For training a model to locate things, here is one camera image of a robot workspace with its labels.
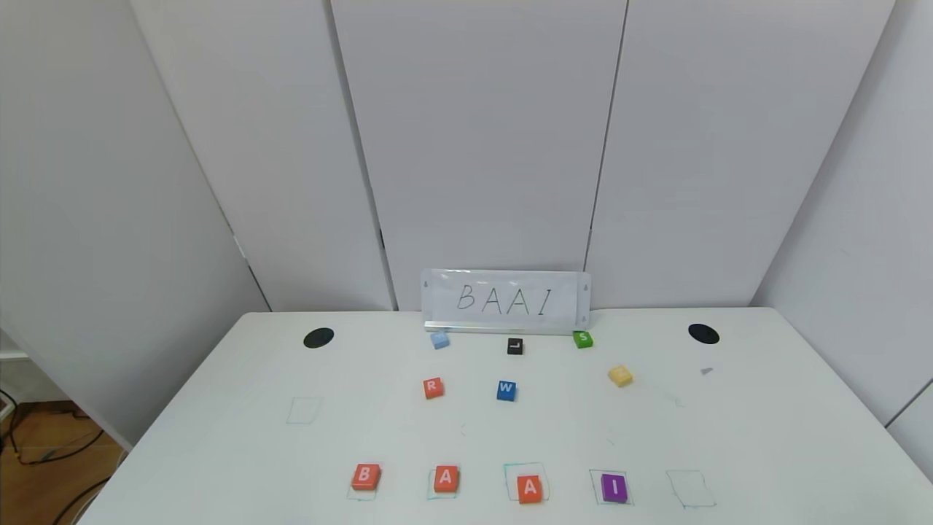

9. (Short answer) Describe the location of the white BAAI sign holder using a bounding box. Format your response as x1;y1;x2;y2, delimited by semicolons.
421;268;592;335

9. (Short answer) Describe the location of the thin black floor cable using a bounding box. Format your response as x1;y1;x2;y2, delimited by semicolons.
51;475;112;525
0;390;110;467

